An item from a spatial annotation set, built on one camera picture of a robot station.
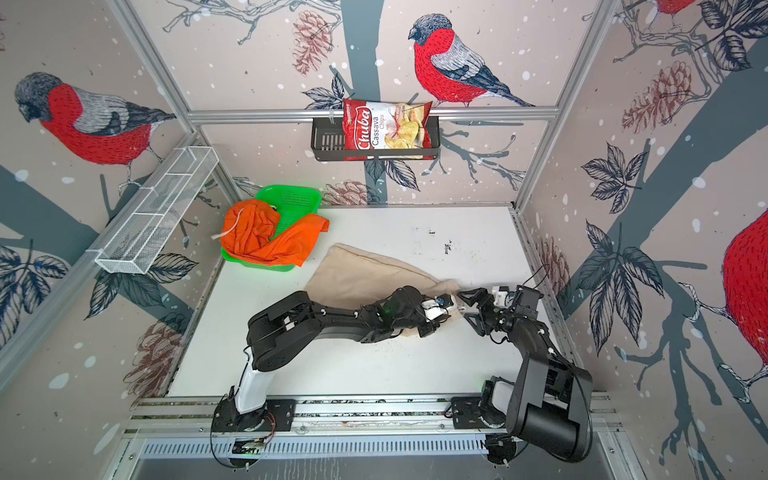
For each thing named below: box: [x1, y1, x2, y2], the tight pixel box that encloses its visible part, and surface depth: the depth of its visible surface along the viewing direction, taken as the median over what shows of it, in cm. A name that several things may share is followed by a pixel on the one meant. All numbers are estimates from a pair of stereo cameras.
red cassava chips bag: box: [343, 99, 434, 160], surface depth 90 cm
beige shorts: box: [304, 244, 463, 336], surface depth 100 cm
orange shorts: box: [219, 199, 330, 267], surface depth 102 cm
